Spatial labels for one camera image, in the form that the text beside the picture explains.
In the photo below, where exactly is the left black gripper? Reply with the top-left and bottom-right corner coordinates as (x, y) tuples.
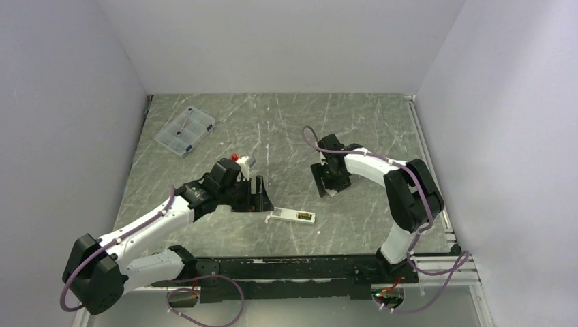
(218, 175), (273, 213)

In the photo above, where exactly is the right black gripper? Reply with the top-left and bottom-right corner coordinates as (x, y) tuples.
(311, 161), (350, 197)

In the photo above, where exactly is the white battery cover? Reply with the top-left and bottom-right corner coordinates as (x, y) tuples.
(325, 189), (337, 197)

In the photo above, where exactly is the white remote control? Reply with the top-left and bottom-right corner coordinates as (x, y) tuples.
(267, 208), (316, 224)

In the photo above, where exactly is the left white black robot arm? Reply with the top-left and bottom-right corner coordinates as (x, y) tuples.
(59, 156), (274, 315)

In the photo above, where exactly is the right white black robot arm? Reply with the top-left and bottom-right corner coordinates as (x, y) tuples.
(310, 134), (444, 283)

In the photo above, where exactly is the clear plastic organizer box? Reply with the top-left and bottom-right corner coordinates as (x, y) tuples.
(154, 106), (215, 157)

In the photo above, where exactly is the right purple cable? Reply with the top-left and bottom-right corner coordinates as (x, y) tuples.
(301, 125), (472, 315)

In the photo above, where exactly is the purple cable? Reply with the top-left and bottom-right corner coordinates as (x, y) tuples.
(301, 125), (472, 315)
(157, 274), (247, 327)

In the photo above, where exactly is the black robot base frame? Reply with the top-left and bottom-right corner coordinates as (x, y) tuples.
(154, 254), (419, 304)

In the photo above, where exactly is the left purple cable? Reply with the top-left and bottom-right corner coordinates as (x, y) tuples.
(157, 274), (247, 327)

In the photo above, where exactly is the aluminium rail right edge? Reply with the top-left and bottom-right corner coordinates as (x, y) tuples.
(404, 95), (453, 227)

